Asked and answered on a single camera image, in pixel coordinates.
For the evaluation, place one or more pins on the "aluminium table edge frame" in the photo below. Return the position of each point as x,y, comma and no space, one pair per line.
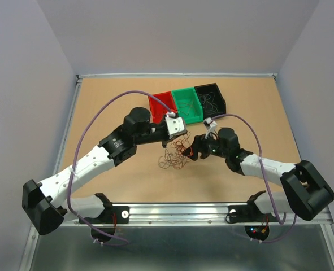
257,113

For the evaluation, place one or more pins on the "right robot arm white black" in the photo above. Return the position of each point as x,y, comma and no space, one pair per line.
304,190

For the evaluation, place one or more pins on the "aluminium mounting rail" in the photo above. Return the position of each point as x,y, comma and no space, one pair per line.
166,214

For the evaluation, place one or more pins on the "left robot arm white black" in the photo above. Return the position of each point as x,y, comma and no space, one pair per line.
42,201

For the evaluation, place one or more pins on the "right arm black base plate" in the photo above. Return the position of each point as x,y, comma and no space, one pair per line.
244,213

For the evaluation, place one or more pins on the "black plastic bin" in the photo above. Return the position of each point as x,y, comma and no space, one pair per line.
211,100

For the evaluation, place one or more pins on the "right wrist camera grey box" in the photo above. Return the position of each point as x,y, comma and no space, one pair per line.
210,126

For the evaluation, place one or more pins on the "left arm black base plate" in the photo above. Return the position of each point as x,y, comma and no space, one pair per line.
117,214

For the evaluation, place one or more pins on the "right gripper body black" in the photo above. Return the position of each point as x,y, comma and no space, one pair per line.
208,146

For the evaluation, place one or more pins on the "red plastic bin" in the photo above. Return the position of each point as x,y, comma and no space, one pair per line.
158,111

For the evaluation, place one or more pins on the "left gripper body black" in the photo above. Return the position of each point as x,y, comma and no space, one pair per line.
156,134

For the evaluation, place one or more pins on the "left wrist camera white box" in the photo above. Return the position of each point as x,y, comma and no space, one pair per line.
175,125

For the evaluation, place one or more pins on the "green plastic bin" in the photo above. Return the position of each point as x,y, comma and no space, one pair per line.
188,105

